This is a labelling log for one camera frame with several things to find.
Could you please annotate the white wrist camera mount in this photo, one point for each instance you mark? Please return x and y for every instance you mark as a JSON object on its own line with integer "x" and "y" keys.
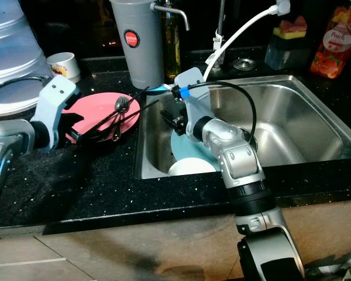
{"x": 58, "y": 93}
{"x": 195, "y": 99}

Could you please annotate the yellow and red sponge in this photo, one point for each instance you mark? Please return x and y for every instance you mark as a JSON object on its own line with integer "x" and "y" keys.
{"x": 291, "y": 28}

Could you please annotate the white cartoon print cup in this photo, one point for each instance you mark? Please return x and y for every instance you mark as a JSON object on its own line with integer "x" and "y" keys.
{"x": 63, "y": 65}

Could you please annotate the white bowl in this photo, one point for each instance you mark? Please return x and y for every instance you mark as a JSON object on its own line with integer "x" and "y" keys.
{"x": 190, "y": 167}

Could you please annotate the round silver sink hole cover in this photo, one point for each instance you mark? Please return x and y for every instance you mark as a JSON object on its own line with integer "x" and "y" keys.
{"x": 244, "y": 64}

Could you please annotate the pink round plate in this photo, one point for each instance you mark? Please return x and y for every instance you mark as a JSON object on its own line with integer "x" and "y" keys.
{"x": 96, "y": 108}

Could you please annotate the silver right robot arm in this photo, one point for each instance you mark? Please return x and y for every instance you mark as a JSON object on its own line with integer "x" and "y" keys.
{"x": 243, "y": 167}

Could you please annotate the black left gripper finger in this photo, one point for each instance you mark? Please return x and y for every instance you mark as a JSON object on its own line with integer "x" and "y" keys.
{"x": 90, "y": 124}
{"x": 96, "y": 138}

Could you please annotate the metal faucet pipe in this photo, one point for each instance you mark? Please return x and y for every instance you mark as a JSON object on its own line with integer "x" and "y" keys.
{"x": 219, "y": 17}

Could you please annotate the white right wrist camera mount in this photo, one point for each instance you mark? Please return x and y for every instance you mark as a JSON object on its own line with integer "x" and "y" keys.
{"x": 195, "y": 99}

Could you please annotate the grey water filter canister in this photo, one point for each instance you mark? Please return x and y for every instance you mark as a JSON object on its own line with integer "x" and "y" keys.
{"x": 136, "y": 58}

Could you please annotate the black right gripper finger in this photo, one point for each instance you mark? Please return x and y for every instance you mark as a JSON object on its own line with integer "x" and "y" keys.
{"x": 168, "y": 115}
{"x": 172, "y": 128}

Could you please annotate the white tie on faucet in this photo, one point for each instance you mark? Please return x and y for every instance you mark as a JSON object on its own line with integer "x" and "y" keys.
{"x": 213, "y": 52}

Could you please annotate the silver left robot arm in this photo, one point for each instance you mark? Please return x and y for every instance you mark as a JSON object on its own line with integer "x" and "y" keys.
{"x": 9, "y": 146}

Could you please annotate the stainless steel sink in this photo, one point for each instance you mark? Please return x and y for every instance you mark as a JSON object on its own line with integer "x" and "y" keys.
{"x": 304, "y": 120}

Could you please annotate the black sponge holder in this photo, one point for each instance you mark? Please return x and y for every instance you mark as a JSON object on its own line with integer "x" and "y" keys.
{"x": 285, "y": 55}

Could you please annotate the olive oil glass bottle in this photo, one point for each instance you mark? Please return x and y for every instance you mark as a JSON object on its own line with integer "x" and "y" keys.
{"x": 171, "y": 52}

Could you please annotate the teal round plate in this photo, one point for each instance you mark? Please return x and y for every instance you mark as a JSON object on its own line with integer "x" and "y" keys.
{"x": 184, "y": 146}

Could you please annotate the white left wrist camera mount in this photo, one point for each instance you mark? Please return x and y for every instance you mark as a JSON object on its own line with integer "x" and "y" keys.
{"x": 58, "y": 93}

